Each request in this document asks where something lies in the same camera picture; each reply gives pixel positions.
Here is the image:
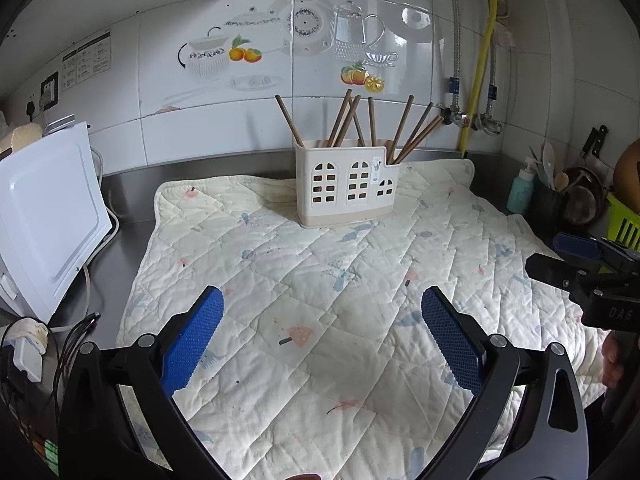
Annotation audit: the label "black cable bundle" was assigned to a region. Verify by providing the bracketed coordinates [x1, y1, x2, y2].
[47, 312, 101, 411]

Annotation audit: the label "cream plastic utensil holder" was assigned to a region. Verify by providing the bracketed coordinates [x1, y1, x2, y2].
[294, 142, 401, 228]

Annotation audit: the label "quilted printed mat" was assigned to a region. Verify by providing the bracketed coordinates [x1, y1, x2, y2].
[116, 159, 613, 480]

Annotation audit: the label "pale green utensil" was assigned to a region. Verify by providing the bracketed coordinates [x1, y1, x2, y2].
[529, 146, 548, 183]

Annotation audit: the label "black utensil crock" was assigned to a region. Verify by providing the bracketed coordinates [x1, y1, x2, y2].
[530, 180, 568, 228]

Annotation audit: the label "yellow gas hose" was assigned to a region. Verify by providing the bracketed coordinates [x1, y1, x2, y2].
[459, 0, 499, 153]

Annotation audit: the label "long braided metal hose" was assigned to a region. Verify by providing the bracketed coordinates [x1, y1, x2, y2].
[447, 0, 462, 111]

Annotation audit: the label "black wall socket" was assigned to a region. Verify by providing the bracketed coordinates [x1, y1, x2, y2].
[40, 72, 60, 111]

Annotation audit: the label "black handled cleaver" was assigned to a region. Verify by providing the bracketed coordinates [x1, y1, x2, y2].
[575, 125, 608, 168]

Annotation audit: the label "person's right hand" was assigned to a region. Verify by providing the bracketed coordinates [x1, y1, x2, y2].
[600, 334, 626, 389]

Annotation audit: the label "green plastic basket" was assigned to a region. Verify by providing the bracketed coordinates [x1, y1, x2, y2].
[605, 192, 640, 251]

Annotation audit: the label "white power adapter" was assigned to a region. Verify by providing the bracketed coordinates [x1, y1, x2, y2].
[10, 319, 51, 383]

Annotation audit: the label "metal pipe valves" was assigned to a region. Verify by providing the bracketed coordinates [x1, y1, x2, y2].
[440, 102, 503, 136]

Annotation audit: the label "short braided metal hose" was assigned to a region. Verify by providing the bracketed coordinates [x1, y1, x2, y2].
[487, 30, 499, 116]

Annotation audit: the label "brown wooden board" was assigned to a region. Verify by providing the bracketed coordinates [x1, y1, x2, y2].
[612, 139, 640, 201]

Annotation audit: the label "white countertop oven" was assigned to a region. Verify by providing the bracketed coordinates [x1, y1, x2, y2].
[0, 120, 113, 325]

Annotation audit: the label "dark wok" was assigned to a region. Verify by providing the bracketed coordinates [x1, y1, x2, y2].
[562, 166, 606, 226]

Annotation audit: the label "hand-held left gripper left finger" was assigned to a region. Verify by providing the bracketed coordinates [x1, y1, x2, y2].
[59, 285, 231, 480]

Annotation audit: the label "colourful packet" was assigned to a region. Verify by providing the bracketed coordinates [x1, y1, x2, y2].
[30, 435, 61, 478]

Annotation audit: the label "bunch of wooden chopsticks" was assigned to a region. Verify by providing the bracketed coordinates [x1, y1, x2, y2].
[275, 88, 445, 166]

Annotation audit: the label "wall notice sticker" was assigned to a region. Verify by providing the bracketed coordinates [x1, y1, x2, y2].
[61, 31, 112, 92]

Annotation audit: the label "white spatula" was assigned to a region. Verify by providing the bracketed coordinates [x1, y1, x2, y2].
[541, 142, 557, 188]

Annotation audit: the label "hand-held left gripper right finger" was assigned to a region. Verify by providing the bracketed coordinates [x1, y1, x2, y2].
[421, 286, 591, 480]

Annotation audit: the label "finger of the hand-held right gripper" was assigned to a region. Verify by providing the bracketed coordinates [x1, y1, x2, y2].
[525, 252, 593, 307]
[554, 232, 640, 273]

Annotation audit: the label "teal soap bottle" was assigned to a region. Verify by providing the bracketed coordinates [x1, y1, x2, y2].
[506, 157, 536, 215]

